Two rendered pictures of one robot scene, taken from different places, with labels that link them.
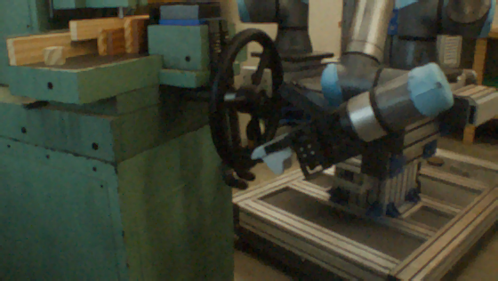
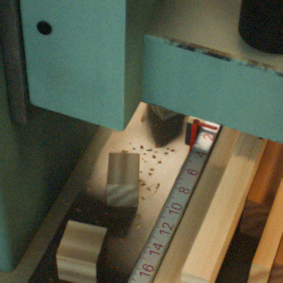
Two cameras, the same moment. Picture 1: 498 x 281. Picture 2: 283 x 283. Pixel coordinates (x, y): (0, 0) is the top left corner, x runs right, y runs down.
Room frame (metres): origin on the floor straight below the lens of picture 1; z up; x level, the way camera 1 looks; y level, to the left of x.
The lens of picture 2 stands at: (0.64, 0.45, 1.42)
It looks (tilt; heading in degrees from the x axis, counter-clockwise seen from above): 47 degrees down; 352
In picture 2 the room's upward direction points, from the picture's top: 2 degrees clockwise
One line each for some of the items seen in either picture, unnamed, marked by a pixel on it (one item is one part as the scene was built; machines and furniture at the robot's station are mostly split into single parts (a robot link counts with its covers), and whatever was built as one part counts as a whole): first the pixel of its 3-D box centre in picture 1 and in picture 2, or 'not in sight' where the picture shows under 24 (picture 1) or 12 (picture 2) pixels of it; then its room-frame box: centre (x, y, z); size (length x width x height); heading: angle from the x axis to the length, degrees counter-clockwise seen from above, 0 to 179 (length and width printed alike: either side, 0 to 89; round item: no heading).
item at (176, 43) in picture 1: (193, 44); not in sight; (0.97, 0.13, 0.92); 0.15 x 0.13 x 0.09; 152
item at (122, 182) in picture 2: not in sight; (123, 179); (1.13, 0.40, 0.82); 0.04 x 0.03 x 0.03; 171
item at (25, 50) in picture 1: (121, 37); (229, 151); (1.07, 0.31, 0.93); 0.60 x 0.02 x 0.05; 152
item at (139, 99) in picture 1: (145, 84); not in sight; (1.02, 0.25, 0.82); 0.40 x 0.21 x 0.04; 152
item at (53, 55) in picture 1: (54, 55); not in sight; (0.81, 0.37, 0.92); 0.03 x 0.03 x 0.03; 14
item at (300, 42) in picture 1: (293, 38); not in sight; (1.67, -0.15, 0.87); 0.15 x 0.15 x 0.10
